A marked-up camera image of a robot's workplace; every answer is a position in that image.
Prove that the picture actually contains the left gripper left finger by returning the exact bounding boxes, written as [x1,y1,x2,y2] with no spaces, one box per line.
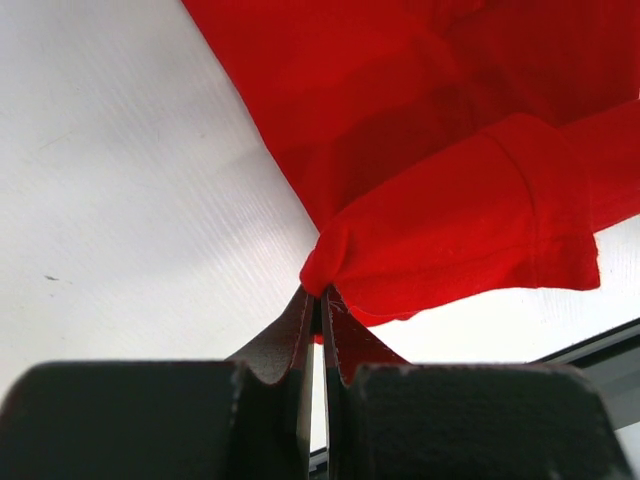
[1,290,314,479]

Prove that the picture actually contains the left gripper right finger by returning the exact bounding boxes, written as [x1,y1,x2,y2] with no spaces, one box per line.
[321,288,625,479]

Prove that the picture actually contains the red t shirt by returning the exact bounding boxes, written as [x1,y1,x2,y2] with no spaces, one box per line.
[186,1,639,326]

